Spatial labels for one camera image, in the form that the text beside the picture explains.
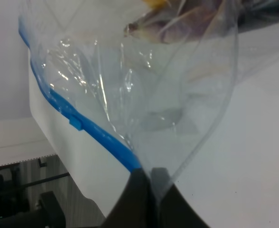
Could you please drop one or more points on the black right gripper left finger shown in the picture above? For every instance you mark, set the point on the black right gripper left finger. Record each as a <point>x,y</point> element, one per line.
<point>136,207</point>

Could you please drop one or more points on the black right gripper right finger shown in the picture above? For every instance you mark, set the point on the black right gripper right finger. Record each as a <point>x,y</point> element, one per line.
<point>171,210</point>

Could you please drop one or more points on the blue zip slider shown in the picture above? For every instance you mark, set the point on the blue zip slider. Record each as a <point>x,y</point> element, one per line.
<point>75,122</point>

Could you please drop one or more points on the clear zip bag blue seal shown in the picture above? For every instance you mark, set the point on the clear zip bag blue seal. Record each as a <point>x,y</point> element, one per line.
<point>150,105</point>

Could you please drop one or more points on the yellow pear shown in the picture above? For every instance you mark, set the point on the yellow pear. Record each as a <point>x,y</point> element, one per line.
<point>156,4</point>

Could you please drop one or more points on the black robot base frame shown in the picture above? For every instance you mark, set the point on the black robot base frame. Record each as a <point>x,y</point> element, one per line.
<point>15,211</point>

